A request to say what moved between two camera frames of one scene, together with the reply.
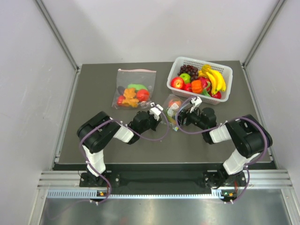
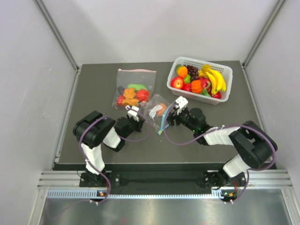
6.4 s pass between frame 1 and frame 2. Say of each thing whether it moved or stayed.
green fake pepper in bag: stayed
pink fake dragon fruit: stayed
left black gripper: moved
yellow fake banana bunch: stayed
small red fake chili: stayed
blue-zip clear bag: moved
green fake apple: stayed
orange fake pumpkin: stayed
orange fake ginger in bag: stayed
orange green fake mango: moved
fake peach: moved
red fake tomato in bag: stayed
